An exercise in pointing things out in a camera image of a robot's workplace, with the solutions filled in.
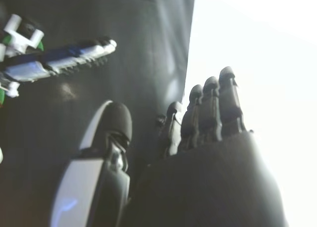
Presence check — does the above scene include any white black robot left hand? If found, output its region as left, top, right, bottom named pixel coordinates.
left=51, top=66, right=289, bottom=227

